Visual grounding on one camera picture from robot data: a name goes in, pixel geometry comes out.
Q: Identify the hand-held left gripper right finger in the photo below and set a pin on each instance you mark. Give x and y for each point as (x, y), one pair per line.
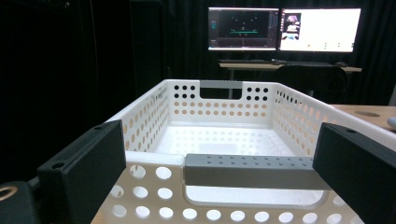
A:
(358, 168)

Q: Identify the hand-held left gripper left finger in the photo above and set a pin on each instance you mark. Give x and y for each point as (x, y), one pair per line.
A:
(84, 168)

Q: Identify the blue cloth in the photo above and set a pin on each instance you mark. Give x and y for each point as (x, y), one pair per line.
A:
(393, 122)

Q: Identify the white perforated plastic basket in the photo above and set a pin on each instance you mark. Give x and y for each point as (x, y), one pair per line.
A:
(224, 140)

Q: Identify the black computer mouse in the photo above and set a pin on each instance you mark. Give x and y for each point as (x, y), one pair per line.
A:
(341, 64)

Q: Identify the black keyboard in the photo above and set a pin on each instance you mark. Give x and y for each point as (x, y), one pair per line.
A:
(246, 61)
(306, 63)

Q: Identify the white-screen computer monitor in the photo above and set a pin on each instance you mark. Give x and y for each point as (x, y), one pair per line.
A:
(323, 29)

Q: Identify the wooden desk with white legs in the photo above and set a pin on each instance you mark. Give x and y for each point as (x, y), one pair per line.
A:
(243, 65)

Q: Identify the dark-screen computer monitor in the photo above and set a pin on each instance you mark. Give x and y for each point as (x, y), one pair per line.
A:
(243, 28)

